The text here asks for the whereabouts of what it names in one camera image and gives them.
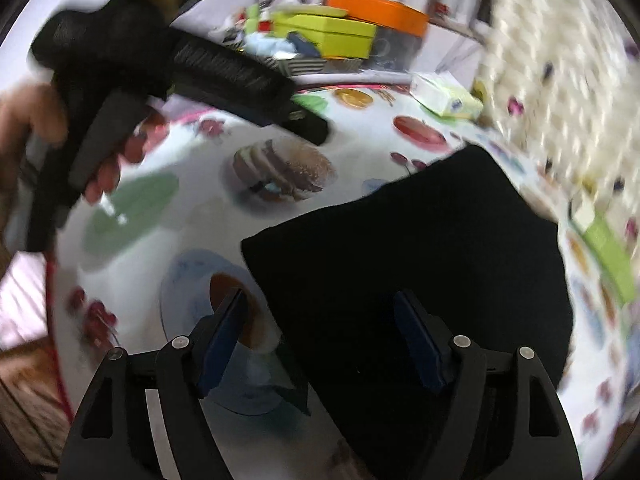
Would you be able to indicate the yellow-green box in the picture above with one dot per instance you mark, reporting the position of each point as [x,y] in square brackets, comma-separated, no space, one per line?
[330,32]

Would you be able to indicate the black pants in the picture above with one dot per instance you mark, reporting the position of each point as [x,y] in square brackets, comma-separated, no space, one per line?
[400,230]

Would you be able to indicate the pale green tissue packet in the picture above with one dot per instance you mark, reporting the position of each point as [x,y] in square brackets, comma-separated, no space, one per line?
[445,95]

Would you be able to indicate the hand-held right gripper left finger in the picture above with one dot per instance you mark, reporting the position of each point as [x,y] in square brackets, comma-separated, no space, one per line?
[225,340]

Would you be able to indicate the green cardboard box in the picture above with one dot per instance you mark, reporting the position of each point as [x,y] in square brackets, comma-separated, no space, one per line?
[607,250]

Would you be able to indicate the cream dotted curtain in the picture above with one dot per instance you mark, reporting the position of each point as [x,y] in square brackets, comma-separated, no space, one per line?
[550,35]

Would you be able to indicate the person's left hand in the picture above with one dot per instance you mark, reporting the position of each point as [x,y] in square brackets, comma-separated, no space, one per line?
[35,115]

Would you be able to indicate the round food-print table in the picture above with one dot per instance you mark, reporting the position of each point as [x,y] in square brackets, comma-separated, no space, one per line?
[200,210]

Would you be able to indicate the dark blue object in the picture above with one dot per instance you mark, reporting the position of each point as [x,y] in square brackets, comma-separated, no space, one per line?
[305,45]

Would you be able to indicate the orange box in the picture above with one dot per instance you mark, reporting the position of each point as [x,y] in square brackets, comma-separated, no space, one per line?
[380,12]

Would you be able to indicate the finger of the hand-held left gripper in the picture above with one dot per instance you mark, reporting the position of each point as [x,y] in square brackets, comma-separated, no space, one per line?
[235,80]

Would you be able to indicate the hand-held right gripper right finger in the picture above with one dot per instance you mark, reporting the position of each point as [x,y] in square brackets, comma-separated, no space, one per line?
[417,340]

